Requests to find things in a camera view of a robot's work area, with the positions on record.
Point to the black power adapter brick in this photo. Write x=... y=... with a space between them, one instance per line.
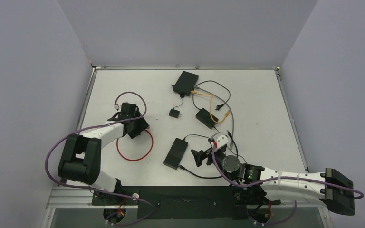
x=204 y=117

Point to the large black network switch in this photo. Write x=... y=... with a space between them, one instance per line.
x=185 y=83

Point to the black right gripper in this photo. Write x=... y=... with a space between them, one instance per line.
x=204 y=156

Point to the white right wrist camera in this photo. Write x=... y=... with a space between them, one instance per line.
x=219 y=140

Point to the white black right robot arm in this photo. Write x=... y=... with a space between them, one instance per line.
x=330 y=188

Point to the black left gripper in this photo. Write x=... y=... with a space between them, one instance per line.
x=142 y=126

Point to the small black wall adapter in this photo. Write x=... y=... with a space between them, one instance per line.
x=174 y=113

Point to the small black labelled switch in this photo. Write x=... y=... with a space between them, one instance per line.
x=176 y=153

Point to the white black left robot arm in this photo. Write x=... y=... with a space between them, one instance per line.
x=81 y=156

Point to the black mounting base plate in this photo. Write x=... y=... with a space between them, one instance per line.
x=189 y=202

